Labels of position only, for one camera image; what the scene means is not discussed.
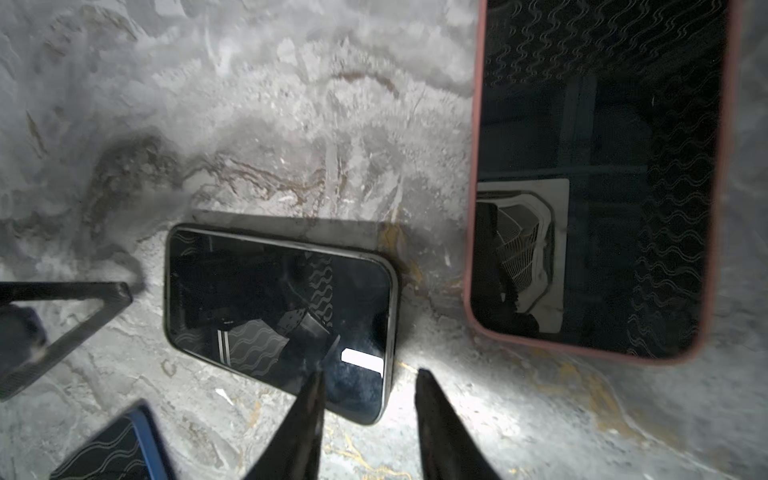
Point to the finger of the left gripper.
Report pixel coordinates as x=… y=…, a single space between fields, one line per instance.
x=26 y=353

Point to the black phone purple edge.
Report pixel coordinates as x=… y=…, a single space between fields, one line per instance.
x=600 y=174

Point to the black phone screen up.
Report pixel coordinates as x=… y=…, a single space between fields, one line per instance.
x=129 y=447

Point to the white phone face down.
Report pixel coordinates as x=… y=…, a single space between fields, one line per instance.
x=276 y=311

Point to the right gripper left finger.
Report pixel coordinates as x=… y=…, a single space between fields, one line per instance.
x=294 y=451

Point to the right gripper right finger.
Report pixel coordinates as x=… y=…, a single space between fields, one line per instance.
x=446 y=448

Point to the pink phone case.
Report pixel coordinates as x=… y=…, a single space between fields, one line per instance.
x=469 y=240

